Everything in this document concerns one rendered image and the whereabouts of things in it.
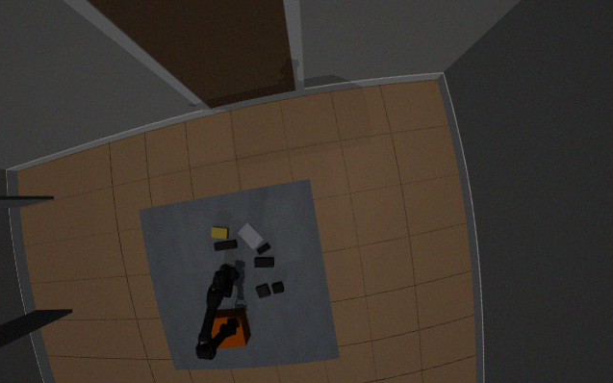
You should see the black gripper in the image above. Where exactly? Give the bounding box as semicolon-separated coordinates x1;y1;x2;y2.
224;267;236;297

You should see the yellow rectangular block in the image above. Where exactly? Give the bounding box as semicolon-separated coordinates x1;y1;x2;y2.
211;226;229;240

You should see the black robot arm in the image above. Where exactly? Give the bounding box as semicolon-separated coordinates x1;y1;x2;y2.
195;270;239;360

